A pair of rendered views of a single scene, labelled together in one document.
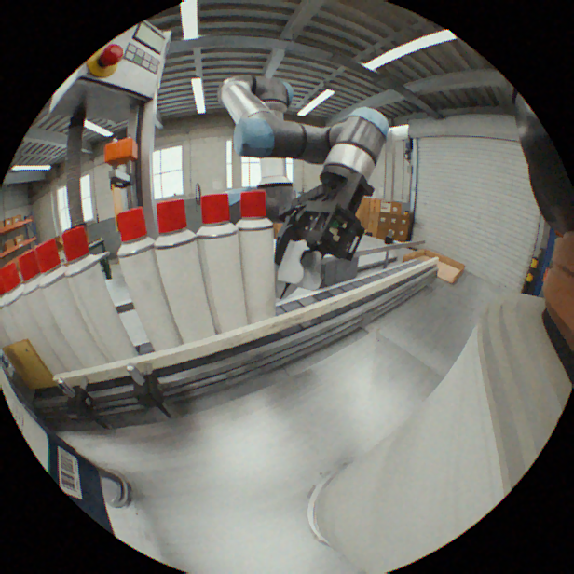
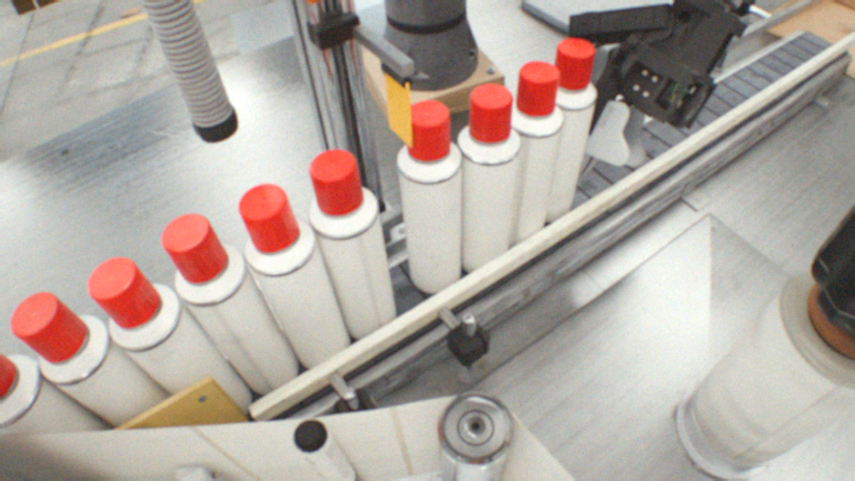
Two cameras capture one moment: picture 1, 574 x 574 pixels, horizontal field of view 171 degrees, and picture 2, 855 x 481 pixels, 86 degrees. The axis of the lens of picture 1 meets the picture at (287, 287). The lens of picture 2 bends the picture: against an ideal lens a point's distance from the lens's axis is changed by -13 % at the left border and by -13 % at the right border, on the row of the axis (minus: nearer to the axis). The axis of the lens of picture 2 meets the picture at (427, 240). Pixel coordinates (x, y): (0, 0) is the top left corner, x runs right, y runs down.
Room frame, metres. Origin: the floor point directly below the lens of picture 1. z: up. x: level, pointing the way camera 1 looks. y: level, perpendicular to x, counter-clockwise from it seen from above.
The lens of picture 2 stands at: (-0.13, 0.19, 1.32)
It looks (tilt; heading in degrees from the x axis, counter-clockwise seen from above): 51 degrees down; 359
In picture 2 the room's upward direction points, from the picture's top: 4 degrees counter-clockwise
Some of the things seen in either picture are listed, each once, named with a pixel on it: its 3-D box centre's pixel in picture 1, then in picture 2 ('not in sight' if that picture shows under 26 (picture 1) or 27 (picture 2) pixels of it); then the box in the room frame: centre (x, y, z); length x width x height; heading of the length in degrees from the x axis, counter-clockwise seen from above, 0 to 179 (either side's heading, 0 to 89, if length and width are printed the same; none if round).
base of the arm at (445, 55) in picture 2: not in sight; (427, 33); (0.58, 0.15, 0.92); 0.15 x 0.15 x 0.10
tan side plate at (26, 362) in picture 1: (28, 366); (177, 432); (0.00, 0.39, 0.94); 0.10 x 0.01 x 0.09; 120
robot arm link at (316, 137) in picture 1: (318, 144); not in sight; (0.41, -0.06, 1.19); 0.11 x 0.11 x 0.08; 29
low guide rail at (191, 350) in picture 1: (352, 295); (674, 155); (0.30, -0.12, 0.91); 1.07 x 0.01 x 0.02; 120
